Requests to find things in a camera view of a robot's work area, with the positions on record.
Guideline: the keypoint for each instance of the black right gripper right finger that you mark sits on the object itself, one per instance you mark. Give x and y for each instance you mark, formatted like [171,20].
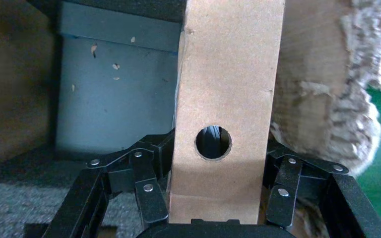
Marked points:
[282,197]

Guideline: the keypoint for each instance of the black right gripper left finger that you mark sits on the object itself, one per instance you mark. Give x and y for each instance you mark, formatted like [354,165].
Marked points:
[144,197]

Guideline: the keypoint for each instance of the small brown cardboard box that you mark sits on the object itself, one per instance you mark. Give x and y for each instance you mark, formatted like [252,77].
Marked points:
[223,82]

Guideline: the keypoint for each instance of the large open torn carton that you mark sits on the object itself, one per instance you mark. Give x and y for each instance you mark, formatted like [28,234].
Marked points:
[308,65]

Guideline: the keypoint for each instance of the black foam insert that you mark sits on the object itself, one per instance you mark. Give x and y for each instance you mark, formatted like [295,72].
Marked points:
[13,203]

